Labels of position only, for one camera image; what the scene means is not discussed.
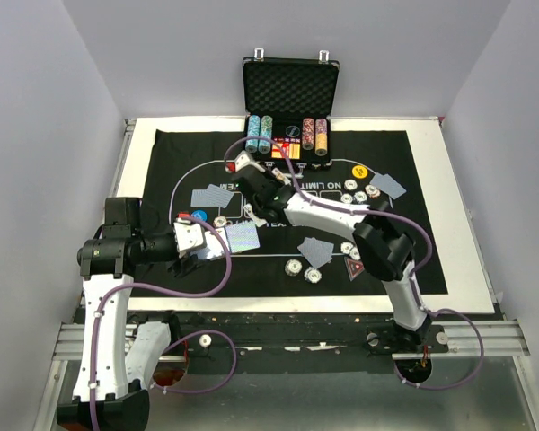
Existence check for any grey white chip stack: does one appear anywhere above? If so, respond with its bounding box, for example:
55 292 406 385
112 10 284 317
285 259 303 277

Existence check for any red purple chip row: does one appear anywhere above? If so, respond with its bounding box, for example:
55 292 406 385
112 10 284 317
302 118 315 151

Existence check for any red card deck in case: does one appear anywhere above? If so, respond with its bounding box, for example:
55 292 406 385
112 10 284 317
271 137 301 160

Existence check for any triangular dealer button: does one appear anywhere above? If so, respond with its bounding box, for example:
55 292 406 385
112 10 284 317
345 257 365 281

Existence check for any blue white chip stack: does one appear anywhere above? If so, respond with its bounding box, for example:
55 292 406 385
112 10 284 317
304 267 323 284

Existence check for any blue round blind button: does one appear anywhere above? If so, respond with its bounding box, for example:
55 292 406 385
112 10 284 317
190 210 208 222

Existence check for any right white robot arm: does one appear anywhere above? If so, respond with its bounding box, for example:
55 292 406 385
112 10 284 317
226 162 432 352

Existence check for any blue backed card deck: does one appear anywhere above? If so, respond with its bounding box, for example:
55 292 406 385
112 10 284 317
225 222 260 254

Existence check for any teal grey chip row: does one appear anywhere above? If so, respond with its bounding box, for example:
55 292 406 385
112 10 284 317
258 115 273 154

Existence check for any playing card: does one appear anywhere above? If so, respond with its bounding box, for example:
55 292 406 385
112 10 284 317
297 237 329 266

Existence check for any ten of hearts card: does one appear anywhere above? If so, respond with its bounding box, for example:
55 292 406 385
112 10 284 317
271 168 291 185

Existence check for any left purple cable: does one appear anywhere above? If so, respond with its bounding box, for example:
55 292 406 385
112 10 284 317
89 213 237 431

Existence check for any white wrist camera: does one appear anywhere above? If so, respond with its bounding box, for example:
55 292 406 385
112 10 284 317
173 218 207 253
225 151 257 174

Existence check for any orange chip row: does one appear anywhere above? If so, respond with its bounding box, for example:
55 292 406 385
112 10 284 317
314 119 329 156

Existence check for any black aluminium chip case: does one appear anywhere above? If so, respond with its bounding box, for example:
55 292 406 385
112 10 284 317
242 48 340 170

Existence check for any white table board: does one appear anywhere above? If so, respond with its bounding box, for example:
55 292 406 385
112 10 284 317
114 116 495 314

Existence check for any black poker table mat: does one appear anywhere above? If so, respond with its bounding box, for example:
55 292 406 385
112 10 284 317
135 131 432 297

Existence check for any light blue chip row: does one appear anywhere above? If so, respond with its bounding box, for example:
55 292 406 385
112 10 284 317
244 115 261 154

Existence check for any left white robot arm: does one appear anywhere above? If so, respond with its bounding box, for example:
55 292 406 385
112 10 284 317
56 198 206 430

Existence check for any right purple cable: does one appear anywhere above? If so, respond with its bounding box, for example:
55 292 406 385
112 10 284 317
223 136 485 391

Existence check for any ten of clubs card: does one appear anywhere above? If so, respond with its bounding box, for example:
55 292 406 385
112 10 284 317
243 204 269 228

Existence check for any purple cable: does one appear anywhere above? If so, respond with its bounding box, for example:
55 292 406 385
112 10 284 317
89 213 237 431
223 136 485 391

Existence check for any yellow round blind button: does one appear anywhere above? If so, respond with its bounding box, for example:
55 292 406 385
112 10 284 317
351 165 368 180

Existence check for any red white chip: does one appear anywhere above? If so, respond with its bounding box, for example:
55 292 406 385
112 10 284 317
213 215 228 228
365 185 381 198

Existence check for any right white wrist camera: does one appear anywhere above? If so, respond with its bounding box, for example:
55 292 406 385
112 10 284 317
225 151 257 174

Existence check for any aluminium mounting rail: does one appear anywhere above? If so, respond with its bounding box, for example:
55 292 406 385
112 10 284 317
53 321 529 361

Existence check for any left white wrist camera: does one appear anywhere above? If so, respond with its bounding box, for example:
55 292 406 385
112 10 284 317
173 218 207 253

